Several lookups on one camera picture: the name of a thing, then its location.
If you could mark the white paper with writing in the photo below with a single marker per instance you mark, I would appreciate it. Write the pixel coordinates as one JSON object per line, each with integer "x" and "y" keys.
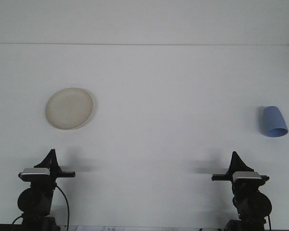
{"x": 98, "y": 228}

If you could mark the pale round plate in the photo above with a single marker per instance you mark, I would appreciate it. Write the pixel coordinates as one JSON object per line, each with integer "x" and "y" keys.
{"x": 68, "y": 108}

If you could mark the pale blue cup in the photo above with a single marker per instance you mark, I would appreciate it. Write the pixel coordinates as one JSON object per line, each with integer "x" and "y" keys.
{"x": 273, "y": 120}

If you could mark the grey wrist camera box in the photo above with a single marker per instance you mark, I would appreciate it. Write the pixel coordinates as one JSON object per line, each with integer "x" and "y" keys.
{"x": 245, "y": 176}
{"x": 35, "y": 173}

